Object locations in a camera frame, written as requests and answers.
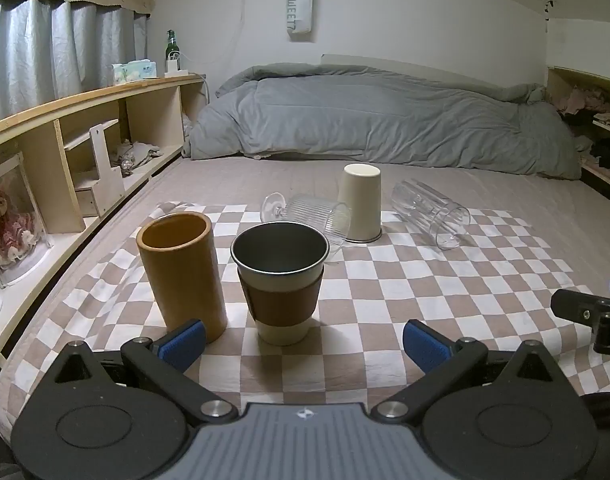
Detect grey duvet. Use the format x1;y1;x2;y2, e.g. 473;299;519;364
182;63;593;181

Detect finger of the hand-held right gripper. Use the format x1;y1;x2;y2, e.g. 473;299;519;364
550;274;610;358

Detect pink crumpled clothes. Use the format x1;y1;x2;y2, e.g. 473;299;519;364
558;85;610;117

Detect brown white checkered cloth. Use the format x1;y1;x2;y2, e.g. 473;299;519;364
0;201;610;441

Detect plush doll in pink dress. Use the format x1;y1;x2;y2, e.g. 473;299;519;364
0;192;38;263

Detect metal cup with brown sleeve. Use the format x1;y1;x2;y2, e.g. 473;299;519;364
230;223;331;347

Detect black clothes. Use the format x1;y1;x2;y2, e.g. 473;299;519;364
588;137;610;172

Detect white hanging fabric bag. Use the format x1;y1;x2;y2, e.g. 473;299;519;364
285;0;319;42

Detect brown bamboo cup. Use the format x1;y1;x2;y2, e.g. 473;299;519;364
136;212;229;345

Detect grey crumpled clothes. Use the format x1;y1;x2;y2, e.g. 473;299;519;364
109;140;166;176

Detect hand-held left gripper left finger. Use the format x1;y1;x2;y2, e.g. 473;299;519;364
50;319;239;426

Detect long wooden bedside shelf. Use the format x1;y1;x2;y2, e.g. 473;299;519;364
0;74;209;356

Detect grey curtain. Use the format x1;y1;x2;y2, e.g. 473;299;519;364
0;0;150;128

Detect wooden clothes shelf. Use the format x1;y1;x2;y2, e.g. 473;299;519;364
545;65;610;195

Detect green tissue box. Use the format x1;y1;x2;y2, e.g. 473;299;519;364
112;61;157;84

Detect white cable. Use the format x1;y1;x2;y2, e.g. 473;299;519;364
177;0;251;66

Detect clear ribbed stemmed glass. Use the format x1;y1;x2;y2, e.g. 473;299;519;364
260;192;352;256

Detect clear ribbed tumbler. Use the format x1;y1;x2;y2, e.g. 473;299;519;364
391;179;472;251

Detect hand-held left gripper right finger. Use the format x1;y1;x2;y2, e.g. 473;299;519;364
372;319;562;426

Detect cream plastic cup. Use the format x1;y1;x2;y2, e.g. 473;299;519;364
338;163;383;244

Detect teddy bear in case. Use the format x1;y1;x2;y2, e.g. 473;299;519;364
0;152;53;290

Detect light wooden stand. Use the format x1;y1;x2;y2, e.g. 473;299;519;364
65;119;126;219

